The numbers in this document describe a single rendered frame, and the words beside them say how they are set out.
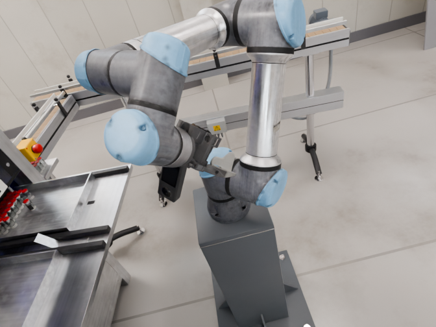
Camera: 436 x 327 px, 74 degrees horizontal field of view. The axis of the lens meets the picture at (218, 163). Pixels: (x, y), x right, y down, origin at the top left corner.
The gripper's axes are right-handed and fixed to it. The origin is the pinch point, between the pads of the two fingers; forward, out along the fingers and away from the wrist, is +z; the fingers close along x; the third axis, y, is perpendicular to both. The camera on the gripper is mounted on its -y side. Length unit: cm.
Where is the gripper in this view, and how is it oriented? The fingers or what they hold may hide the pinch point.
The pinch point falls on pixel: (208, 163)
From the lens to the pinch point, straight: 72.6
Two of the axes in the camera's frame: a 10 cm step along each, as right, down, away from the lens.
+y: 4.3, -9.0, -1.0
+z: 3.2, 0.5, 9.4
